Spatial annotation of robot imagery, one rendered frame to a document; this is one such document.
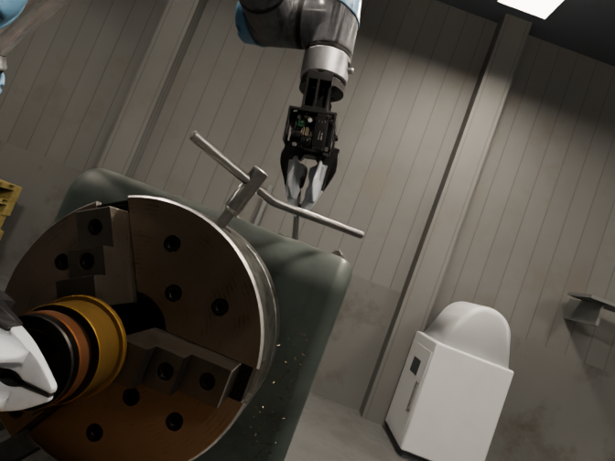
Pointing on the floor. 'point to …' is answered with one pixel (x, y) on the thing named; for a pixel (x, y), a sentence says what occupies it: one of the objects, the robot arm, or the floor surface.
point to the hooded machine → (452, 386)
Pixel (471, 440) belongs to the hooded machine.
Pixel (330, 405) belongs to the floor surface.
